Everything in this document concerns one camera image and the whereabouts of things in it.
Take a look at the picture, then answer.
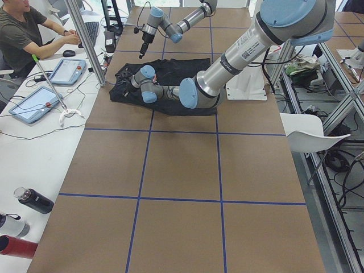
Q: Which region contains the far teach pendant tablet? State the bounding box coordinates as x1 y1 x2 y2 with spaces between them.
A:
49 58 86 86

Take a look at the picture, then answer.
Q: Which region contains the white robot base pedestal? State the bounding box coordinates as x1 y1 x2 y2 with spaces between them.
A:
226 67 267 101

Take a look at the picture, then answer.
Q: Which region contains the near teach pendant tablet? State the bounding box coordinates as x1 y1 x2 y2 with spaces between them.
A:
9 86 60 125

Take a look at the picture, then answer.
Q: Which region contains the black power adapter box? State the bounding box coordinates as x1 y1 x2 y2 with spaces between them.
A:
104 31 116 53

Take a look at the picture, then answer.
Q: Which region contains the metal reacher grabber tool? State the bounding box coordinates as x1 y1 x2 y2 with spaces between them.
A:
31 54 85 128

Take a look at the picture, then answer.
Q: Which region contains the aluminium frame post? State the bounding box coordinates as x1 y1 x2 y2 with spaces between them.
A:
65 0 106 87

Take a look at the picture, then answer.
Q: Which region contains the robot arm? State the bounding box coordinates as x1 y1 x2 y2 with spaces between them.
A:
139 0 217 59
131 0 336 109

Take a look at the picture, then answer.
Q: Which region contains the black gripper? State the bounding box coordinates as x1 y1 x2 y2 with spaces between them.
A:
139 25 155 59

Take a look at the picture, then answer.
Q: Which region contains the black keyboard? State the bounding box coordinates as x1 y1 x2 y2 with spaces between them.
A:
84 22 100 46

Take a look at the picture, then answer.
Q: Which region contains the white water bottle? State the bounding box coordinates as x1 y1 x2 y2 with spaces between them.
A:
0 214 30 238

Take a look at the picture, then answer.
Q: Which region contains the seated person in grey shirt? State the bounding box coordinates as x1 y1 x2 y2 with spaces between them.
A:
1 1 81 78

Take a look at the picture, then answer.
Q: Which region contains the black water bottle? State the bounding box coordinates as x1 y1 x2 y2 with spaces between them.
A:
13 187 54 214

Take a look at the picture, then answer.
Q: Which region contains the black graphic t-shirt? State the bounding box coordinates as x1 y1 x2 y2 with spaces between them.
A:
109 58 217 116

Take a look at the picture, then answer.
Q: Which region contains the red water bottle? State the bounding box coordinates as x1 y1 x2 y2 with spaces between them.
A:
1 235 38 259

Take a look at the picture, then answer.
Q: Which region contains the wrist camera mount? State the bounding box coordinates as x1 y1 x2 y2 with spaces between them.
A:
134 25 144 34
115 70 133 86

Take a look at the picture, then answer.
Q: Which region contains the black computer mouse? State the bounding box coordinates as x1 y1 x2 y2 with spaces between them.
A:
63 49 76 57

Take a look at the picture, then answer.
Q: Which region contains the teach pendant tablet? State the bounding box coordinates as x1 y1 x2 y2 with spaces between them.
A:
49 58 86 86
9 86 60 125

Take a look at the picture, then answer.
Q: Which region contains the white plastic chair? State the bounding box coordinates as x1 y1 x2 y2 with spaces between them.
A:
280 113 351 184

